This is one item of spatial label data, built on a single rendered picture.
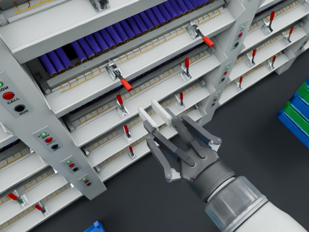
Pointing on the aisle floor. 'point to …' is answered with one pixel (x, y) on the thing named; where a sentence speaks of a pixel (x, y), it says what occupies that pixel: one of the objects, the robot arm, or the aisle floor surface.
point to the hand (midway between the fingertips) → (154, 116)
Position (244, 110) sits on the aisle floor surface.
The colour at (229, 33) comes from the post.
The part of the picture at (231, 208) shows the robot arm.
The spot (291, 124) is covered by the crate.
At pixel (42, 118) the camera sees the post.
